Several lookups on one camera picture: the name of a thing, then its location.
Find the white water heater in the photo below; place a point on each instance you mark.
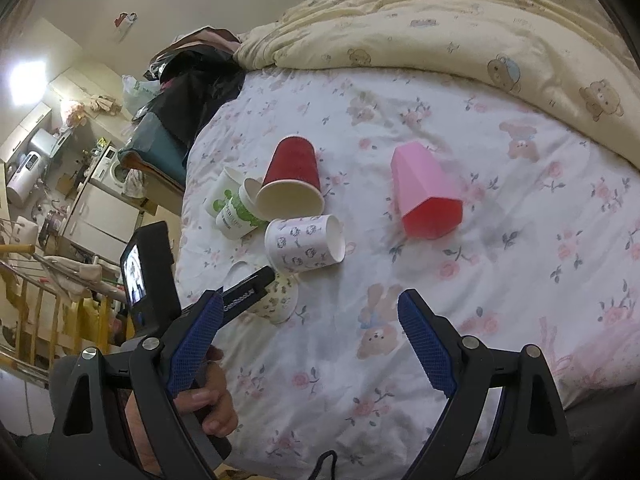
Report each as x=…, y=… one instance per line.
x=24, y=177

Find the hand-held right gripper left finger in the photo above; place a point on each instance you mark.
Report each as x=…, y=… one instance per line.
x=196, y=345

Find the small floral paper cup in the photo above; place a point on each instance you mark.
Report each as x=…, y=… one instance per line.
x=280, y=301

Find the plain white paper cup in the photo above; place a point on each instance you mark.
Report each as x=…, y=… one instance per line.
x=240, y=272

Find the white cup black flower print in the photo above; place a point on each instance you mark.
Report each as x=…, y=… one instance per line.
x=300, y=245

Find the ceiling light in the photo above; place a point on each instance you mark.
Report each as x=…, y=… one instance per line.
x=26, y=80

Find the pink plastic cup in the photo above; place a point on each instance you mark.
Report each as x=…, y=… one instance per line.
x=420, y=182

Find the white cabinet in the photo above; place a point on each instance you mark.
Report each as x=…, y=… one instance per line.
x=102, y=220

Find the teal cushion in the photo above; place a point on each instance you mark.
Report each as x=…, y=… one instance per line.
x=155, y=141

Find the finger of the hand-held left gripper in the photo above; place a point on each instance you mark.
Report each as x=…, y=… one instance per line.
x=250, y=287

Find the wooden railing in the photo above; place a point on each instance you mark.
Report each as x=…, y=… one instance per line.
x=30, y=310

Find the floral bed sheet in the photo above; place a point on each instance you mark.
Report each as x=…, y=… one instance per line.
x=475, y=285

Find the pile of dark clothes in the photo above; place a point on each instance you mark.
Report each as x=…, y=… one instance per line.
x=195, y=95

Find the person's left hand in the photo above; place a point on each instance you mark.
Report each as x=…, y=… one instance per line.
x=215, y=390

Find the red paper cup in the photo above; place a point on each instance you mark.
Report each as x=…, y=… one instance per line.
x=292, y=165

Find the white cup green label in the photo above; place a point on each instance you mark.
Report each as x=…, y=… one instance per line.
x=237, y=215

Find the cream bear print duvet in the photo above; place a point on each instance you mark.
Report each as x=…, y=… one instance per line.
x=450, y=25

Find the white plastic bag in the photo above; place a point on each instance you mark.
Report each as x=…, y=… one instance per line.
x=137, y=92

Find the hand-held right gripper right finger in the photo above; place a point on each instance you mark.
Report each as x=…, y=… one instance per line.
x=425, y=345

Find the red wall hook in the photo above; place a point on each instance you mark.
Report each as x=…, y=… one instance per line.
x=125, y=18

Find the white washing machine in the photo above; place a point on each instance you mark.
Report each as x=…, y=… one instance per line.
x=112, y=172

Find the person's left forearm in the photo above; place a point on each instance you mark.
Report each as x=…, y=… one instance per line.
x=142, y=435

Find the white cup green cartoon print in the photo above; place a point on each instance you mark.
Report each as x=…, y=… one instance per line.
x=222, y=190

